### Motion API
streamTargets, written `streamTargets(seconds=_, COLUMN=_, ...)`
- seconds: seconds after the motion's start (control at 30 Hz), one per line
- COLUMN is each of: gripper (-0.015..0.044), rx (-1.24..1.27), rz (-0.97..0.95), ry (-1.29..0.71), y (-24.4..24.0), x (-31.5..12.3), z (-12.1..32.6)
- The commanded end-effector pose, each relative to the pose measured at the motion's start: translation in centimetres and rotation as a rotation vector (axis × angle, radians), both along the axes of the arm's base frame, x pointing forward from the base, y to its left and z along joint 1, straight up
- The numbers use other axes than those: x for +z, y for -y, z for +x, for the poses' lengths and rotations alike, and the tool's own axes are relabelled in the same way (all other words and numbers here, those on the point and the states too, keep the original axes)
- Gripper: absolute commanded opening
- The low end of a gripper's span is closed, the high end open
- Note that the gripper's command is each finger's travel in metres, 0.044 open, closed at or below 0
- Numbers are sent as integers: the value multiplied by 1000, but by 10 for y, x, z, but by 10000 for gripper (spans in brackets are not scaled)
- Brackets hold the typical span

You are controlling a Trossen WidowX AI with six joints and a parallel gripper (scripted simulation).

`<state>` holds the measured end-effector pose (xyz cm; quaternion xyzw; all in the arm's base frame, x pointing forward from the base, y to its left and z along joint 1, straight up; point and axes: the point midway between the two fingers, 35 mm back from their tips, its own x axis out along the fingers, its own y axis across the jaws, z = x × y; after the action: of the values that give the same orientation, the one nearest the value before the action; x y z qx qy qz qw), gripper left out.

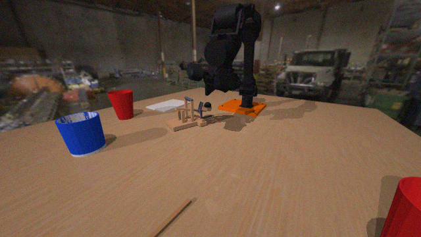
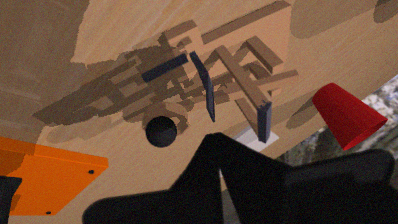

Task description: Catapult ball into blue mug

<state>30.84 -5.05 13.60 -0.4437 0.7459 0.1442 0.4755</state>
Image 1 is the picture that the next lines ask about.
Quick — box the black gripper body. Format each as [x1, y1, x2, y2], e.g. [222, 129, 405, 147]
[186, 61, 241, 89]

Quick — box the white flat rectangular sheet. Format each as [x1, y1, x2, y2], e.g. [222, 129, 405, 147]
[146, 99, 184, 113]

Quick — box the blue cup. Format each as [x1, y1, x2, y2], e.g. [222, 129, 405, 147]
[55, 112, 106, 157]

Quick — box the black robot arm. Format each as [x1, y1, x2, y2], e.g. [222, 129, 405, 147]
[204, 3, 261, 109]

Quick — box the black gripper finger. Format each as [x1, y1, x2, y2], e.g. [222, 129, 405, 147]
[207, 86, 215, 96]
[203, 76, 214, 95]

